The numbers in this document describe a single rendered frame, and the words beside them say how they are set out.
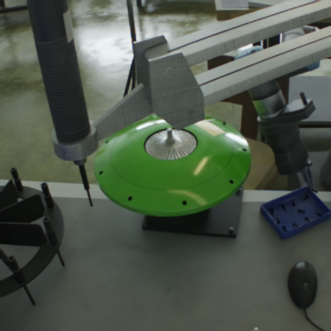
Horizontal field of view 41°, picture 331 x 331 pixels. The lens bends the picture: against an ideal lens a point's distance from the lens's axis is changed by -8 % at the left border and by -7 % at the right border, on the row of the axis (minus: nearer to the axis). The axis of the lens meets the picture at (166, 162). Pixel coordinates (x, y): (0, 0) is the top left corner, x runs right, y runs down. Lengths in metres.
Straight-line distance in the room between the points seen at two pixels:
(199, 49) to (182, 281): 0.54
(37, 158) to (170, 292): 2.08
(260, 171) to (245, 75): 1.08
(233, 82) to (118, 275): 0.53
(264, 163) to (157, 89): 1.18
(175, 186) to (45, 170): 1.96
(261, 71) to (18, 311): 0.65
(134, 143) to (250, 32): 0.50
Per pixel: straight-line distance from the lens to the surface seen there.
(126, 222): 1.03
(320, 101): 2.67
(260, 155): 1.65
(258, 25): 0.51
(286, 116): 0.90
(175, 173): 0.86
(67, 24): 0.43
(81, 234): 1.02
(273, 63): 0.54
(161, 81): 0.47
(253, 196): 1.06
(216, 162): 0.88
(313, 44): 0.57
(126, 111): 0.50
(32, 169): 2.80
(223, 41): 0.48
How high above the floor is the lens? 1.64
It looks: 39 degrees down
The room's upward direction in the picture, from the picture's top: 6 degrees counter-clockwise
